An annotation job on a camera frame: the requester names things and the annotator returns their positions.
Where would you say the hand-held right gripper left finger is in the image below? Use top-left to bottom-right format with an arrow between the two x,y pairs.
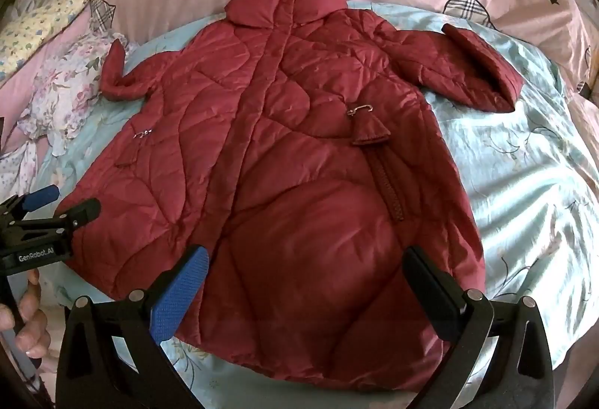
55,245 -> 211,409

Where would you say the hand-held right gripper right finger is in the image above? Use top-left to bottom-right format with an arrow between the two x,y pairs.
402,246 -> 555,409

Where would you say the white floral cloth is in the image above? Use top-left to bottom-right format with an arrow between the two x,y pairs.
18,32 -> 137,158

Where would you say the light blue floral bedsheet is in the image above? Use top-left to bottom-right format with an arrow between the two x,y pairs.
33,1 -> 599,393

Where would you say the yellow floral cloth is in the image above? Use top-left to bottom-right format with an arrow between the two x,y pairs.
0,0 -> 102,79

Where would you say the pink blanket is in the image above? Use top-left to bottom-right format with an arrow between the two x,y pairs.
0,6 -> 97,91

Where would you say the red quilted coat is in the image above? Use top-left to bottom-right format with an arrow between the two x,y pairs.
54,0 -> 524,396

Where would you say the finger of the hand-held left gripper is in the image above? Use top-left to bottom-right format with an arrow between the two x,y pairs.
0,184 -> 61,228
16,197 -> 102,247

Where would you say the person's left hand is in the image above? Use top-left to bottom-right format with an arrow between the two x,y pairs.
0,267 -> 52,359

